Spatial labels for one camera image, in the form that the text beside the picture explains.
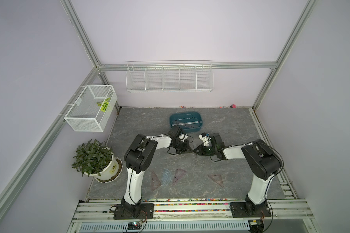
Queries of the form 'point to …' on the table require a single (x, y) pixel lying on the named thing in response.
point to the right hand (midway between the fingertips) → (193, 150)
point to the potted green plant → (93, 158)
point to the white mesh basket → (93, 109)
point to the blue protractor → (166, 177)
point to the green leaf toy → (103, 104)
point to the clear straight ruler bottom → (194, 158)
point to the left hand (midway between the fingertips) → (193, 151)
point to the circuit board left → (134, 225)
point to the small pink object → (233, 106)
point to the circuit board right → (255, 226)
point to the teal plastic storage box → (188, 121)
